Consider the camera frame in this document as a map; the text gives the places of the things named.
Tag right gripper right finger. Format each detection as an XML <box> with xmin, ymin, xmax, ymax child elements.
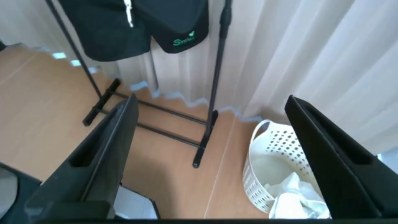
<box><xmin>284</xmin><ymin>95</ymin><xmax>398</xmax><ymax>220</ymax></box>

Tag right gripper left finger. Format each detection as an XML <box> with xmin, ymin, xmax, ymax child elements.
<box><xmin>25</xmin><ymin>92</ymin><xmax>140</xmax><ymax>220</ymax></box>

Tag black shorts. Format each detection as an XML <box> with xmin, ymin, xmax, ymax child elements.
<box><xmin>58</xmin><ymin>0</ymin><xmax>210</xmax><ymax>62</ymax></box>

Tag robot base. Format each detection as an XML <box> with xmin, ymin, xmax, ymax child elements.
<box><xmin>0</xmin><ymin>161</ymin><xmax>162</xmax><ymax>220</ymax></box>

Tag white laundry basket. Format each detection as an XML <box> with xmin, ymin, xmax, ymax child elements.
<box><xmin>241</xmin><ymin>119</ymin><xmax>331</xmax><ymax>215</ymax></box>

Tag black clothes rack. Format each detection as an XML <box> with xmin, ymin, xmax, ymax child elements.
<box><xmin>45</xmin><ymin>0</ymin><xmax>234</xmax><ymax>169</ymax></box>

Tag white garment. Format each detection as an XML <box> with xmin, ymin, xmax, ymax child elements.
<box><xmin>264</xmin><ymin>171</ymin><xmax>331</xmax><ymax>220</ymax></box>

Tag beige curtain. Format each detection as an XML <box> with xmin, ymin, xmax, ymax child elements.
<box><xmin>0</xmin><ymin>0</ymin><xmax>398</xmax><ymax>156</ymax></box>

